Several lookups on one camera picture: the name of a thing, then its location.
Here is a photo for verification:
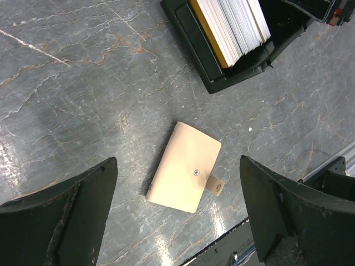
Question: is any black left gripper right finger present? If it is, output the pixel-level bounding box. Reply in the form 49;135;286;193
240;156;354;265

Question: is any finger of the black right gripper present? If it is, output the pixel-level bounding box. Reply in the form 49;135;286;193
283;0;354;26

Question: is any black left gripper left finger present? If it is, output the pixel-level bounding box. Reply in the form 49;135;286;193
1;157;118;265

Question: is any black plastic card box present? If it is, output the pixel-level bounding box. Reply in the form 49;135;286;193
160;0;333;94

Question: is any beige leather card holder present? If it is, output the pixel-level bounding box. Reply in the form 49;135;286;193
146;121;225;213

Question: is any stack of white cards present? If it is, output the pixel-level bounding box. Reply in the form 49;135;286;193
208;0;271;68

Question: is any gold VIP card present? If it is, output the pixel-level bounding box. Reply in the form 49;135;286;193
189;1;232;68

